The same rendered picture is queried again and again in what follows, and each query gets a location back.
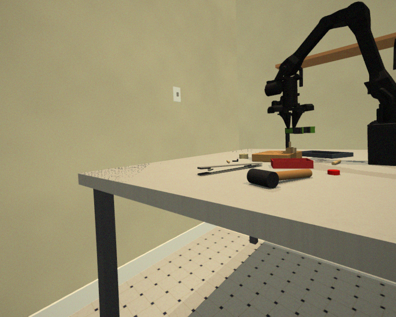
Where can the light wooden board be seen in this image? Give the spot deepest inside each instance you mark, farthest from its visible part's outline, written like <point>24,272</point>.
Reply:
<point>267,155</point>

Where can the red short cylinder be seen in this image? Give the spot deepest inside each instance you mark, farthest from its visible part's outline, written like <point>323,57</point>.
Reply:
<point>333,172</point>

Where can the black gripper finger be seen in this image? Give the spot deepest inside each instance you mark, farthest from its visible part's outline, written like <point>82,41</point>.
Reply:
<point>286,117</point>
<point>295,118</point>

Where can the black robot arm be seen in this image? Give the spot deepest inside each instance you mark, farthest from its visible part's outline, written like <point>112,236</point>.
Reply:
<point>381,85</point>

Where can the red shallow tray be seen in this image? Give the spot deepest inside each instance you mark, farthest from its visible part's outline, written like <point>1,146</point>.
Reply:
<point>291,163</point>

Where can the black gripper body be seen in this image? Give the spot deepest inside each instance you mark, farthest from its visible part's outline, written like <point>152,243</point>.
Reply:
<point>290,103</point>

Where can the black-headed mallet with wooden handle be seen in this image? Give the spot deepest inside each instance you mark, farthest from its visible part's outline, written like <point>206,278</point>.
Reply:
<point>270,179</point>

